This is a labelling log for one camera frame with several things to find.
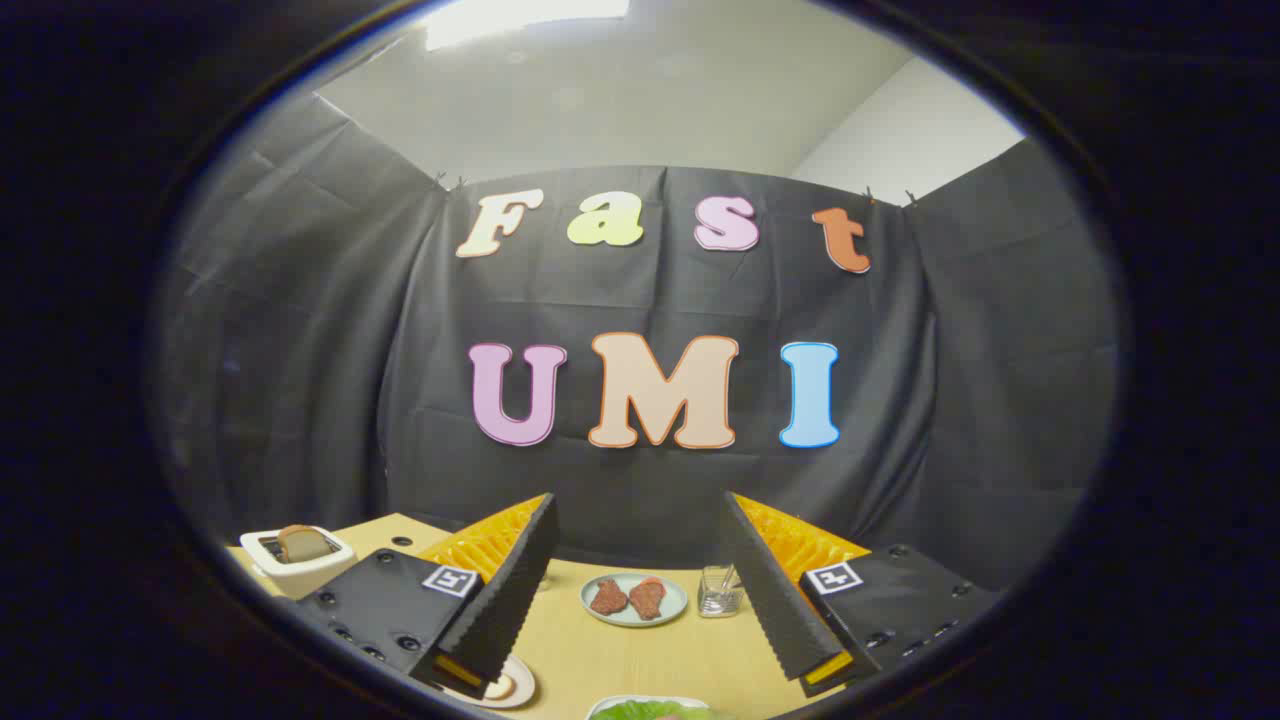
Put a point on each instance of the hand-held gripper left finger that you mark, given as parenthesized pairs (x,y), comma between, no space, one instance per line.
(515,590)

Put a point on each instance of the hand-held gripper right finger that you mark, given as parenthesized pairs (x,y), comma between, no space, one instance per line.
(770,590)

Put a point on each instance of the green lettuce leaf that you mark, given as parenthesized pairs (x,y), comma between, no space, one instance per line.
(650,712)

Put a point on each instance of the toasted bread slice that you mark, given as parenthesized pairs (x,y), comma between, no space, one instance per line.
(303,544)

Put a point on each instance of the dark brown meat patty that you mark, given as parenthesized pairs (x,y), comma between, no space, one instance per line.
(608,597)

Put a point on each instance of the white bread slice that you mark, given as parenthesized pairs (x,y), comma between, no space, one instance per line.
(500,687)

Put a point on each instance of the round beige plate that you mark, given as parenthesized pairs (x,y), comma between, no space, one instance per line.
(522,690)

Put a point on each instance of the light blue plate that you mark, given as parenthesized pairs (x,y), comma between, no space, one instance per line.
(634,620)

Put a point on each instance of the reddish brown meat patty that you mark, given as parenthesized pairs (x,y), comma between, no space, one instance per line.
(647,598)

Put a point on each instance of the white plate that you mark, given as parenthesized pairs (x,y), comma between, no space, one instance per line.
(600,706)

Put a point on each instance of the white toaster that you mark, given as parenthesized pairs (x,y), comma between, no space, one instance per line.
(300,578)

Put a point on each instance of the black backdrop cloth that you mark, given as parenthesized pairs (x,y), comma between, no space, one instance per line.
(350,350)

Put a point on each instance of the ceiling light panel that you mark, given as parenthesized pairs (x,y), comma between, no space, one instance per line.
(520,18)

